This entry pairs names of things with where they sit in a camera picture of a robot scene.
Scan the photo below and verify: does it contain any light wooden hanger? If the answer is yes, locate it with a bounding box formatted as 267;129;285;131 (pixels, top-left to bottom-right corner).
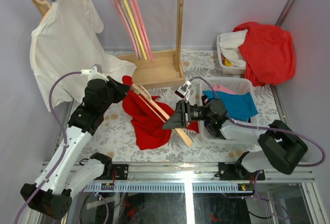
131;83;193;148

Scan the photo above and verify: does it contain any white laundry basket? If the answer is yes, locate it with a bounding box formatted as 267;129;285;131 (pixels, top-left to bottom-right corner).
198;77;260;143

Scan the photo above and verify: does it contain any red garment on rear basket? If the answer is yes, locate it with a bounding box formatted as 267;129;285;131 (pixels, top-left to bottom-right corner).
233;22;296;87

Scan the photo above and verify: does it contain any white garment in rear basket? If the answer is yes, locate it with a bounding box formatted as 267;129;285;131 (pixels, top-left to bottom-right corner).
219;29;248;68

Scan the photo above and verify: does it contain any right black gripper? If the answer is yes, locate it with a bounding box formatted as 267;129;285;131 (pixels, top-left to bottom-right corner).
162;100;213;130

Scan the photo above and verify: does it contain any yellow hanger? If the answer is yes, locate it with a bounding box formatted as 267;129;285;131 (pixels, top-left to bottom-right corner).
123;0;146;60

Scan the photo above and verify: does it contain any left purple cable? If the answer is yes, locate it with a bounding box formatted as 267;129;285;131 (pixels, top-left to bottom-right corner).
12;71;83;224

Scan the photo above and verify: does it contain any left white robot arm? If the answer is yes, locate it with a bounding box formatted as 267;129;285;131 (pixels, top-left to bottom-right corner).
20;77;130;220

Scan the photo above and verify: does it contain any aluminium rail frame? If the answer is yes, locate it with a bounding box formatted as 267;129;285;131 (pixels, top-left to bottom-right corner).
62;160;328;223

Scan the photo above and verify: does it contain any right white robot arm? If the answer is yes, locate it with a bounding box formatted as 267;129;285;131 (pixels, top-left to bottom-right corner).
163;98;308;180

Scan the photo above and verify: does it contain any pink garment in basket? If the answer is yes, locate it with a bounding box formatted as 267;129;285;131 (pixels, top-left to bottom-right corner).
203;84;248;126

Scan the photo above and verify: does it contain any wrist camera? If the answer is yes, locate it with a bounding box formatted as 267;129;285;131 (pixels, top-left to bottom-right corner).
174;81;191;100
81;64;108;81

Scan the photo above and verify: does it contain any white t shirt on hanger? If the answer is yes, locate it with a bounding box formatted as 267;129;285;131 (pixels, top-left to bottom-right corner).
30;0;136;108

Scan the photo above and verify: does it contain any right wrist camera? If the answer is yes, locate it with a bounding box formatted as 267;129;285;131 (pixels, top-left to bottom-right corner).
174;81;191;100

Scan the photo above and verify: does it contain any wooden clothes rack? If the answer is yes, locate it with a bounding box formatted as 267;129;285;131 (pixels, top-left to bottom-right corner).
118;0;185;89

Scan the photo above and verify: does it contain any red t shirt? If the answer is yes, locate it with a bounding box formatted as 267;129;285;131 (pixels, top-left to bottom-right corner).
121;75;200;150

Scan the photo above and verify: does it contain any rear white basket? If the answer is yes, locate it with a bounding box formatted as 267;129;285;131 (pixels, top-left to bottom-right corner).
217;34;245;75

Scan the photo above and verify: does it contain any pink hanger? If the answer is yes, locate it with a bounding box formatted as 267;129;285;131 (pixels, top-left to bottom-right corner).
129;0;154;61
110;0;141;59

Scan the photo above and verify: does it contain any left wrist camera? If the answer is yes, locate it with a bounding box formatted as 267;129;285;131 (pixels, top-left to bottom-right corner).
81;64;108;81

